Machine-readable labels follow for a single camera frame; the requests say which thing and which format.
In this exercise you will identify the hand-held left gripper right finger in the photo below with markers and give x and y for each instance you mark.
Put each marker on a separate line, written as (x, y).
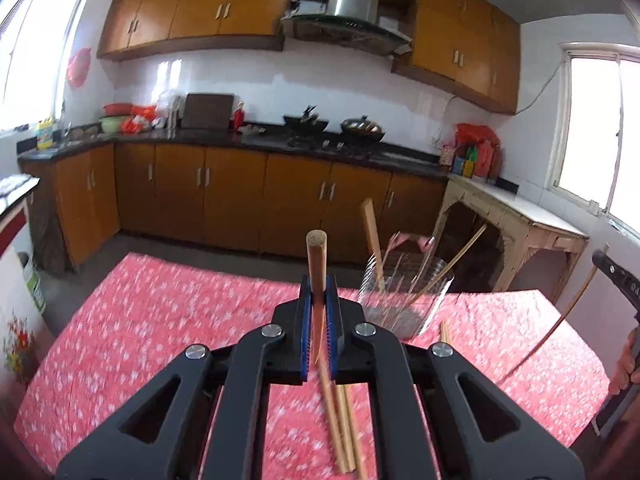
(331, 332)

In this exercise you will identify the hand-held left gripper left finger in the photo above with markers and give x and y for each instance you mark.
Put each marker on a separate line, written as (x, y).
(306, 332)

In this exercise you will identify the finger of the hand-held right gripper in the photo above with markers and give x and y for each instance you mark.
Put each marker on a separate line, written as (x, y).
(617, 275)

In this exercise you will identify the person's right hand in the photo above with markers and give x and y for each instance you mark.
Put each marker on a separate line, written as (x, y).
(624, 367)

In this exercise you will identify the worn white side table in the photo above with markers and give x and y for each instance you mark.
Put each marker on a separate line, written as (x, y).
(520, 210)

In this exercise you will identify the tall white-framed window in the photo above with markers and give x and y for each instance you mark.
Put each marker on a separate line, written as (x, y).
(600, 130)

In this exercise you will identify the wooden base cabinets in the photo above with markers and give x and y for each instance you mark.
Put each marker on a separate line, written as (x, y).
(225, 200)

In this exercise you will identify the red floral tablecloth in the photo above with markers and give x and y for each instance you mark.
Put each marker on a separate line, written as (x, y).
(150, 335)

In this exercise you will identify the large red oil bottle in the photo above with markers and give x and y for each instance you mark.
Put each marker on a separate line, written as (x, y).
(496, 165)
(482, 160)

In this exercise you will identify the black gas stove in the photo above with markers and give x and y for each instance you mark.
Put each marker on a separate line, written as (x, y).
(315, 142)

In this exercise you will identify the crumpled red plastic bag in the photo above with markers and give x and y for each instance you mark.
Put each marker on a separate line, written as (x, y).
(475, 134)

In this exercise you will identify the black stone countertop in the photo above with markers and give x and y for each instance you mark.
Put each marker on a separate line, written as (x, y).
(250, 139)

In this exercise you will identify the dark pot with lid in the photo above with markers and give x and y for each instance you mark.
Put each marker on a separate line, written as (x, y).
(362, 127)

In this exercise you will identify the small condiment bottle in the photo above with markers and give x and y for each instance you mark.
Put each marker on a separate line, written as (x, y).
(446, 156)

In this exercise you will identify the plate with food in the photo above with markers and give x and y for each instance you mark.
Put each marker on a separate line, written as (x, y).
(252, 130)

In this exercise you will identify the black wok with spatula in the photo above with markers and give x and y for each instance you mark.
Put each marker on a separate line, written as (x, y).
(306, 121)

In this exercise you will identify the small red bottle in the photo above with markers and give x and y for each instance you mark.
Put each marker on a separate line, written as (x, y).
(238, 117)

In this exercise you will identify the dark brown cutting board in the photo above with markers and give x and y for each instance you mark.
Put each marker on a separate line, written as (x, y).
(207, 110)

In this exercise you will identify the steel canister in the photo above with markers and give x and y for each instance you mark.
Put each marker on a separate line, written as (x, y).
(173, 112)

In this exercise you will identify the white plastic bag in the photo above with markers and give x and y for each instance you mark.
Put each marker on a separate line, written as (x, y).
(162, 105)

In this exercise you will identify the red plastic bag with print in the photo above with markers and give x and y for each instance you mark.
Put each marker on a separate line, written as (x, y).
(140, 120)

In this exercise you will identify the dark mottled panel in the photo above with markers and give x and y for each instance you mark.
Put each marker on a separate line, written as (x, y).
(47, 235)

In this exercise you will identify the green white plastic jug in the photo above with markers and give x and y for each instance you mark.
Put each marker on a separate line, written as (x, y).
(32, 285)

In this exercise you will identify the green basin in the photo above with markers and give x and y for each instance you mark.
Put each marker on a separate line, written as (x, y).
(114, 125)

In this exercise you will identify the tiled counter with flower decal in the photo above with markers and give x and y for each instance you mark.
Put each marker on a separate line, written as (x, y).
(15, 310)

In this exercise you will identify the red basin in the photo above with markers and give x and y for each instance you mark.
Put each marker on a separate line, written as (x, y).
(117, 109)

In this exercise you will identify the steel faucet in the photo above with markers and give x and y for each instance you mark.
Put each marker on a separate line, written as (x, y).
(65, 125)

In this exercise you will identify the white rag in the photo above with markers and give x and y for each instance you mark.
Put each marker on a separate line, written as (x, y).
(15, 185)

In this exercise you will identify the yellow detergent bottle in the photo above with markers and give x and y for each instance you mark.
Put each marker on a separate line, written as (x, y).
(45, 135)

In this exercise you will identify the steel range hood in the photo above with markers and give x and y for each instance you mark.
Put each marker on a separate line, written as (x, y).
(350, 5)

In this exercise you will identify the hanging red plastic bag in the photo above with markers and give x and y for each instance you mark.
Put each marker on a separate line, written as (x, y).
(79, 67)

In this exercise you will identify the wide white-framed window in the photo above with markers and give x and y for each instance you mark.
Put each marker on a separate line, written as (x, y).
(35, 55)

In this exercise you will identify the wooden wall cabinet unit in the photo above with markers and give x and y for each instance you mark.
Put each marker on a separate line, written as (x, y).
(200, 5)
(460, 35)

